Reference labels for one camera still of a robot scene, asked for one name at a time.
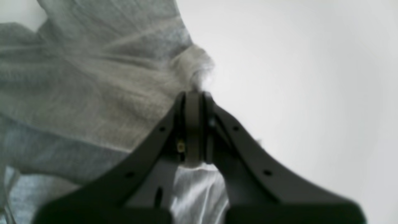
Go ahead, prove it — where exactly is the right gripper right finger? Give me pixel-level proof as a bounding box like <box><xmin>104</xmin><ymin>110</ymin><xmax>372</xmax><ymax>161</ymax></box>
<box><xmin>201</xmin><ymin>92</ymin><xmax>366</xmax><ymax>224</ymax></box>

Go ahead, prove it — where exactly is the grey T-shirt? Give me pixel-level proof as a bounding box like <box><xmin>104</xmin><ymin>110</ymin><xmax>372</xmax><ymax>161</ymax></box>
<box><xmin>0</xmin><ymin>0</ymin><xmax>214</xmax><ymax>224</ymax></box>

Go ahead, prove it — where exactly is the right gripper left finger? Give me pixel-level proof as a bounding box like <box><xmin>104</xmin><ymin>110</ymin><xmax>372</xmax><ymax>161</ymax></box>
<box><xmin>34</xmin><ymin>92</ymin><xmax>199</xmax><ymax>224</ymax></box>

